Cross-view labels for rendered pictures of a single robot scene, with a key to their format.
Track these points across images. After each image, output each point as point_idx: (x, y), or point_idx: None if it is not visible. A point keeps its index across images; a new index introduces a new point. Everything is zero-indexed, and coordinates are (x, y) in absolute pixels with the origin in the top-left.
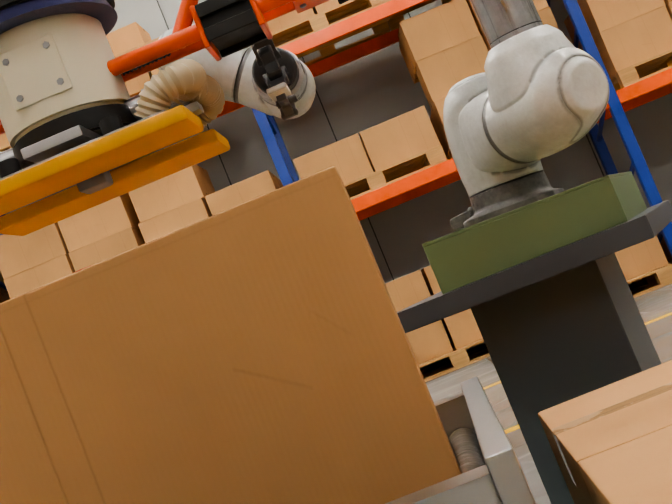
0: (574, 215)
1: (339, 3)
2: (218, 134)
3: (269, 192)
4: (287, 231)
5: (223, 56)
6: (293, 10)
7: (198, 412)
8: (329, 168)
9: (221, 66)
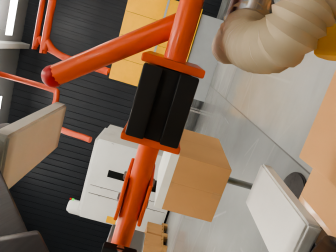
0: None
1: (136, 250)
2: (329, 58)
3: (317, 112)
4: None
5: (198, 81)
6: (150, 178)
7: None
8: (300, 153)
9: None
